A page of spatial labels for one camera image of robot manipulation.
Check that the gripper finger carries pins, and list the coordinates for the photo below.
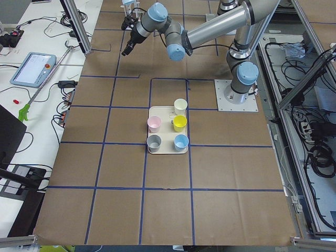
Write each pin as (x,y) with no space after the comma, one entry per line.
(128,49)

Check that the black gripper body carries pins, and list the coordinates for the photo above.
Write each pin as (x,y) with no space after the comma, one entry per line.
(134,37)

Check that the light blue plastic cup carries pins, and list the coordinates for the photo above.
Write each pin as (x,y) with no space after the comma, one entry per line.
(128,2)

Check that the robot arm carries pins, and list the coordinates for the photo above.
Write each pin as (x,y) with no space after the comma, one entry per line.
(241,23)

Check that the pale green plastic cup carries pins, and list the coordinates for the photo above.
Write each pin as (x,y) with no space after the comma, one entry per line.
(180,106)

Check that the pink plastic cup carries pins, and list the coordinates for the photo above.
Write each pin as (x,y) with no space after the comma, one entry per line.
(154,124)

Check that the yellow plastic cup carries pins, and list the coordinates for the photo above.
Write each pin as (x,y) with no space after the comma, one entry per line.
(179,123)

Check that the grey plastic cup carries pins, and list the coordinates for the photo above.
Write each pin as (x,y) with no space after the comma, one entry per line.
(153,142)

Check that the black power adapter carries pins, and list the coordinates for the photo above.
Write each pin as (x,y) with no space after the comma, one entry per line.
(67,84)

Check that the cream plastic tray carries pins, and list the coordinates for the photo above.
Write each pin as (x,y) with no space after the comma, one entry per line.
(166,131)

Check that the blue teach pendant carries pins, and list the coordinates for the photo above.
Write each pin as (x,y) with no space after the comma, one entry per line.
(34,70)

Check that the metal reacher grabber tool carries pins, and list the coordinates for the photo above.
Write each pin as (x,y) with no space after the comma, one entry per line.
(22,116)

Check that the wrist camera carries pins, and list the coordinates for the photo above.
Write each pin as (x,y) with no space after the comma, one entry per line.
(129,23)

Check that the white wire cup rack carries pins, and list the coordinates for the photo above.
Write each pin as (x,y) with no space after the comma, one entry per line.
(128,8)

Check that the aluminium frame post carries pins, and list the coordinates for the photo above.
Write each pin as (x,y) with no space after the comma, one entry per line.
(72,14)

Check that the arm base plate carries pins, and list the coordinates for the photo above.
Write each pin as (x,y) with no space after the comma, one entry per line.
(230,101)
(210,16)

